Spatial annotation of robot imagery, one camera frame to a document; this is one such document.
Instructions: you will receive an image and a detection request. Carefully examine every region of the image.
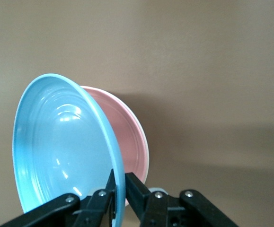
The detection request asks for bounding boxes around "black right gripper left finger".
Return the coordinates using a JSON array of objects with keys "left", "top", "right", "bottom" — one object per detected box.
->
[{"left": 73, "top": 168, "right": 118, "bottom": 227}]

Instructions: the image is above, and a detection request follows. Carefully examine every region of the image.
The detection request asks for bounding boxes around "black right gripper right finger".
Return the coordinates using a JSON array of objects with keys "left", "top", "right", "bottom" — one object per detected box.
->
[{"left": 124, "top": 172, "right": 187, "bottom": 227}]

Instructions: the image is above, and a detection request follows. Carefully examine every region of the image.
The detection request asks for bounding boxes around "wide blue bowl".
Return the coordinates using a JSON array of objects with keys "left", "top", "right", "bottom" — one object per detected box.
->
[{"left": 13, "top": 73, "right": 126, "bottom": 227}]

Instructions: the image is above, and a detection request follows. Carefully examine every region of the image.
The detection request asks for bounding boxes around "wide pink bowl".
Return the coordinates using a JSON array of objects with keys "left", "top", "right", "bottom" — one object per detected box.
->
[{"left": 80, "top": 85, "right": 149, "bottom": 206}]

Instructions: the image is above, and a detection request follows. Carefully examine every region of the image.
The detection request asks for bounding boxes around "brown table cloth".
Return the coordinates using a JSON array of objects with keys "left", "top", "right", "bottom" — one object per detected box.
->
[{"left": 0, "top": 0, "right": 274, "bottom": 227}]

